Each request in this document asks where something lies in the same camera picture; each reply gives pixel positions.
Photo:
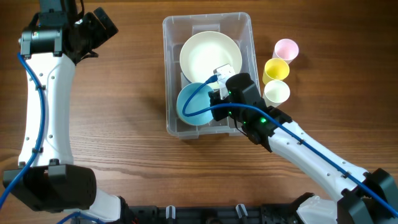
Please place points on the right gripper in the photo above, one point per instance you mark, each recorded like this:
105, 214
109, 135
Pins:
216, 99

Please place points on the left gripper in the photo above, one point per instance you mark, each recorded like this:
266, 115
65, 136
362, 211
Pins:
102, 33

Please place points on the cream cup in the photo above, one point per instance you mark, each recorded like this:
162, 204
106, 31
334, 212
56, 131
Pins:
276, 92

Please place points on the yellow cup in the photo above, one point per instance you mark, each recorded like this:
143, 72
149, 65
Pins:
275, 69

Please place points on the light blue small bowl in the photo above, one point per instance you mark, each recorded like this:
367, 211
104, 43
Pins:
200, 101

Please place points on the cream large bowl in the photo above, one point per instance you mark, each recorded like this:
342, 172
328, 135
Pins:
206, 51

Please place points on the pink cup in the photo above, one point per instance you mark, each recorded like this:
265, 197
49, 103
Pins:
286, 49

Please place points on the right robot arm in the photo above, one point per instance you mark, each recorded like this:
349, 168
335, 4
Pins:
356, 195

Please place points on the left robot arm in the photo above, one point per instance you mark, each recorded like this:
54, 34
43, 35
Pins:
59, 36

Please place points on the clear plastic storage container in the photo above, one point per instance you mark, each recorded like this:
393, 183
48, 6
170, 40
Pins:
176, 31

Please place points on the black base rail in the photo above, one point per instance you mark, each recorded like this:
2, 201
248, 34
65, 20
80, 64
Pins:
238, 214

